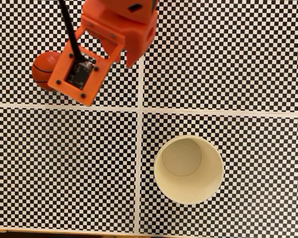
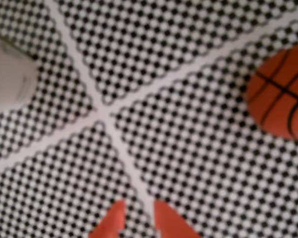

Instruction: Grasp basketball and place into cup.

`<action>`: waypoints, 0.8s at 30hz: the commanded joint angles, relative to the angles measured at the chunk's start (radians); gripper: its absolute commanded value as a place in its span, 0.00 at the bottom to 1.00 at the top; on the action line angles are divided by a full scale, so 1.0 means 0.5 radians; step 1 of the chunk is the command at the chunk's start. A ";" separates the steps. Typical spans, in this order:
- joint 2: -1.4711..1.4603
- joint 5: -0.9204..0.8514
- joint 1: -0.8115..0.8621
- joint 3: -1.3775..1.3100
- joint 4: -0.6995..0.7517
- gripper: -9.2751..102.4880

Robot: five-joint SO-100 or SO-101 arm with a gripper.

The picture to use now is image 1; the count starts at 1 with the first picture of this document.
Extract small orange basketball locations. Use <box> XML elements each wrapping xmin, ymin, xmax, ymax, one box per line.
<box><xmin>31</xmin><ymin>51</ymin><xmax>63</xmax><ymax>92</ymax></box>

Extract cream paper cup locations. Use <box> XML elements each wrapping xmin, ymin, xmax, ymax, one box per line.
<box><xmin>153</xmin><ymin>135</ymin><xmax>225</xmax><ymax>205</ymax></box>

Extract checkerboard paper sheet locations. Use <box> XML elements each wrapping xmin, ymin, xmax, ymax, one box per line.
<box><xmin>0</xmin><ymin>106</ymin><xmax>140</xmax><ymax>234</ymax></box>
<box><xmin>140</xmin><ymin>0</ymin><xmax>298</xmax><ymax>114</ymax></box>
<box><xmin>0</xmin><ymin>0</ymin><xmax>141</xmax><ymax>108</ymax></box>
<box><xmin>138</xmin><ymin>110</ymin><xmax>298</xmax><ymax>238</ymax></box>

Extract orange camera mount with board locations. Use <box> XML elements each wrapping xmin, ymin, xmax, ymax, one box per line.
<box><xmin>47</xmin><ymin>13</ymin><xmax>126</xmax><ymax>107</ymax></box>

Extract black camera cable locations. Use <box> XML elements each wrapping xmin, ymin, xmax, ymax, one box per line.
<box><xmin>58</xmin><ymin>0</ymin><xmax>86</xmax><ymax>62</ymax></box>

